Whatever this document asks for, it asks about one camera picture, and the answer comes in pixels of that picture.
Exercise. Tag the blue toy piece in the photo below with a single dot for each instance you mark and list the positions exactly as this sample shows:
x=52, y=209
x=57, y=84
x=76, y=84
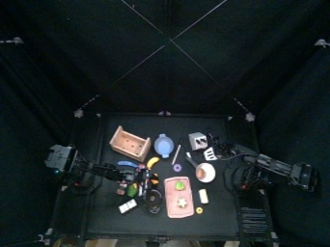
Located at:
x=128, y=163

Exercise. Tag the pale yellow starfruit slice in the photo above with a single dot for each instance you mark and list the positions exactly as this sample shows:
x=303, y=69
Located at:
x=182, y=202

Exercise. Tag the pink cutting board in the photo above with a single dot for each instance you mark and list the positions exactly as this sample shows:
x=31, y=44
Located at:
x=178, y=197

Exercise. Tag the yellow toy banana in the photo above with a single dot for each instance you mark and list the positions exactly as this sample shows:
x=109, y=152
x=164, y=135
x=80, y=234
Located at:
x=153, y=162

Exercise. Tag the purple flower-shaped toy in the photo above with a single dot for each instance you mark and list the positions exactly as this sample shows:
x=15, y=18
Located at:
x=177, y=167

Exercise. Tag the green toy block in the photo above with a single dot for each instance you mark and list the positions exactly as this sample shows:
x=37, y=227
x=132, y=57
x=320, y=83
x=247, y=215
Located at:
x=132, y=190

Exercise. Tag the white rectangular box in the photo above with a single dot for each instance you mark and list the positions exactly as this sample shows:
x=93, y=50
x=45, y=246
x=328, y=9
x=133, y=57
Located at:
x=128, y=206

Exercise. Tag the blue toy bowl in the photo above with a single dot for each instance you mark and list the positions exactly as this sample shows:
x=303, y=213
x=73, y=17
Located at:
x=164, y=145

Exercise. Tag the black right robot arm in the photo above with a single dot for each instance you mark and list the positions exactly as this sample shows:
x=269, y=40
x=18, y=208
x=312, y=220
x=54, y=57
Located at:
x=275, y=166

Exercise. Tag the open wooden crate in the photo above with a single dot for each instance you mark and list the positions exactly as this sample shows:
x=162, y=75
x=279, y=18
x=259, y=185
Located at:
x=130, y=143

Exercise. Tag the green toy vegetable slice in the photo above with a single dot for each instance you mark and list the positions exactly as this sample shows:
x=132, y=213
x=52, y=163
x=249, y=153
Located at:
x=180, y=185

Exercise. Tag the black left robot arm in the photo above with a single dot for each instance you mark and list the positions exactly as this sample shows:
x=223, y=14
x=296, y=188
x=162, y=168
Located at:
x=93, y=168

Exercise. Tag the red toy cube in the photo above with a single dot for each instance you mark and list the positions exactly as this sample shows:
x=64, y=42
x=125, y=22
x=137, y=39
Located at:
x=121, y=191

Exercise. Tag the toy frying pan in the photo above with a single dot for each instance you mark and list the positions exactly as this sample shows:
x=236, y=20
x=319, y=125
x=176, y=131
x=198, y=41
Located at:
x=205, y=172

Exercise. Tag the grey metal frame bracket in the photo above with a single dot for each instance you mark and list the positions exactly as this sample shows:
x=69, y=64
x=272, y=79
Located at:
x=165, y=113
x=321, y=42
x=15, y=40
x=251, y=116
x=78, y=112

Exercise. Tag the pale yellow toy block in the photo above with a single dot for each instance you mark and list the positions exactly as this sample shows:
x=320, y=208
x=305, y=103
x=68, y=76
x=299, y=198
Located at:
x=204, y=196

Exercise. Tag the white stick with black tip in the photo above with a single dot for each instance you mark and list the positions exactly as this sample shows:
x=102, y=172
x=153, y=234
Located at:
x=176, y=155

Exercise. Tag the red toy piece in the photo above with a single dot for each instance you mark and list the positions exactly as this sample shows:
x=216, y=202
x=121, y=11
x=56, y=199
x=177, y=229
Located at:
x=141, y=166

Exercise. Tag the grey toy toaster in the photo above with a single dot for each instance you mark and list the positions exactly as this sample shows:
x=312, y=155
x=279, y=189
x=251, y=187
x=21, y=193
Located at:
x=198, y=141

